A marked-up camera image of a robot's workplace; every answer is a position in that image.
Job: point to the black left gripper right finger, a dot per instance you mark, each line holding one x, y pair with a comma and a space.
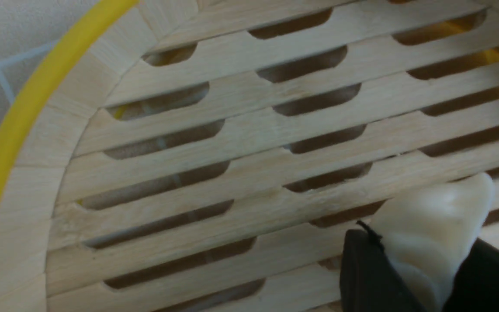
476, 285

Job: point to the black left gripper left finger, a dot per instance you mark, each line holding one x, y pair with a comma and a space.
367, 280

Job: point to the white dumpling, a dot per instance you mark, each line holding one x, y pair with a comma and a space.
428, 233

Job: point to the peach checkered tablecloth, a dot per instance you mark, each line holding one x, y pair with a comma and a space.
28, 31

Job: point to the bamboo steamer tray yellow rim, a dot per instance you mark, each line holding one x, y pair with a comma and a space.
211, 155

